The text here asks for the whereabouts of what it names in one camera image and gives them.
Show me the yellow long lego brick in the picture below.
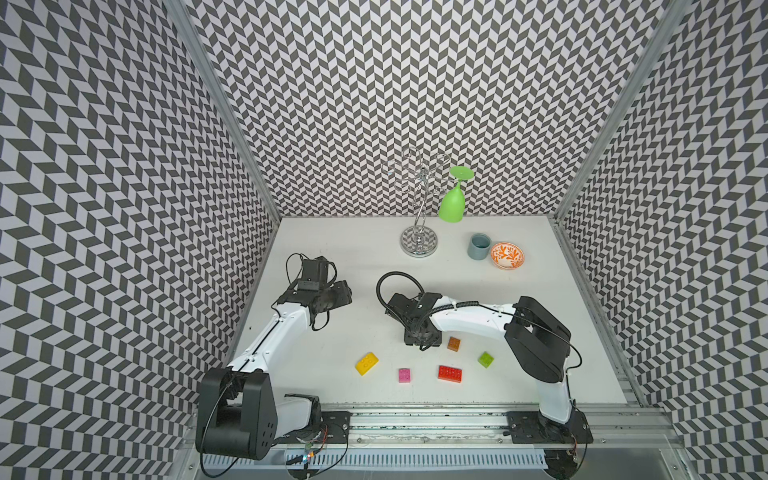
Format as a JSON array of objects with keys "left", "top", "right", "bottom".
[{"left": 355, "top": 352, "right": 379, "bottom": 376}]

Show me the green lego brick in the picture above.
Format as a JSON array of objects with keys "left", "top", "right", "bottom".
[{"left": 478, "top": 352, "right": 495, "bottom": 368}]

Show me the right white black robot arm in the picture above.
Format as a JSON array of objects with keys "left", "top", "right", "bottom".
[{"left": 380, "top": 292, "right": 574, "bottom": 425}]

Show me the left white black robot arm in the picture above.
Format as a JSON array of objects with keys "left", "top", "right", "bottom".
[{"left": 195, "top": 280, "right": 352, "bottom": 460}]

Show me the brown lego brick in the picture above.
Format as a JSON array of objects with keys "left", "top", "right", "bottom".
[{"left": 447, "top": 337, "right": 461, "bottom": 352}]

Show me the pink lego brick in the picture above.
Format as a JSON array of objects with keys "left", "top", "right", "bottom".
[{"left": 398, "top": 368, "right": 412, "bottom": 384}]

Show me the red long lego brick front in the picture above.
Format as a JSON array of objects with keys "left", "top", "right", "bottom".
[{"left": 437, "top": 365, "right": 463, "bottom": 384}]

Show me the grey blue cup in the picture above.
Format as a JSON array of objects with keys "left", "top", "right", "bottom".
[{"left": 467, "top": 233, "right": 492, "bottom": 261}]

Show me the orange patterned small bowl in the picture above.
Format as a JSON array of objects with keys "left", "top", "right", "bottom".
[{"left": 490, "top": 242, "right": 525, "bottom": 270}]

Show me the green plastic wine glass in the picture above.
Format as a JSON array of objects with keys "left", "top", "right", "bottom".
[{"left": 438, "top": 166, "right": 474, "bottom": 223}]

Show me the chrome mug tree stand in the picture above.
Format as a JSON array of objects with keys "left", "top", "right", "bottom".
[{"left": 387, "top": 147, "right": 450, "bottom": 259}]

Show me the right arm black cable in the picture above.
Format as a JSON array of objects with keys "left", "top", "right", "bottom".
[{"left": 375, "top": 271, "right": 426, "bottom": 316}]

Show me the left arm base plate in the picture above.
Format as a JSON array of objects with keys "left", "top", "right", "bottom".
[{"left": 273, "top": 410, "right": 352, "bottom": 445}]

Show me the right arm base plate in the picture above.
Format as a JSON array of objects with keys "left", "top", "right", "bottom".
[{"left": 506, "top": 409, "right": 594, "bottom": 445}]

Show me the aluminium front rail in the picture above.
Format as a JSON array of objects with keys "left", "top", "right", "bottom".
[{"left": 179, "top": 404, "right": 682, "bottom": 451}]

